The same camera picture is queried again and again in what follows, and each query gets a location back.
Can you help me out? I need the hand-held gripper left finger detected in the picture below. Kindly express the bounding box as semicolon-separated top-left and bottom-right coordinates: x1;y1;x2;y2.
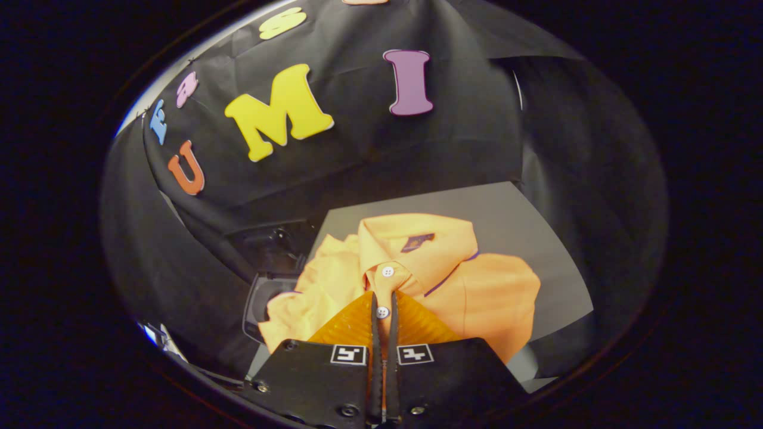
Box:
241;291;383;427

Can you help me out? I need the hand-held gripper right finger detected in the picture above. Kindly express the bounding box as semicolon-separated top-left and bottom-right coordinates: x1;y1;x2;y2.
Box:
384;291;528;427

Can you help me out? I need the orange polo shirt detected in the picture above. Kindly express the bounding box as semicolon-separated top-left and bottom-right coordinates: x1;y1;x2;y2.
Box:
258;213;542;364

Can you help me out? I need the dark washing machine lid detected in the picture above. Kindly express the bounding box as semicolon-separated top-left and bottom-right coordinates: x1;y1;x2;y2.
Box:
228;219;318;276

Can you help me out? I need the grey cabinet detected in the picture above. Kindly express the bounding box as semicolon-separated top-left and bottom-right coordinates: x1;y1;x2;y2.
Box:
247;182;595;394

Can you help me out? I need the black backdrop cloth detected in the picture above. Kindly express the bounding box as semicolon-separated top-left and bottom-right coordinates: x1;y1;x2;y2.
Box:
101;0;668;382

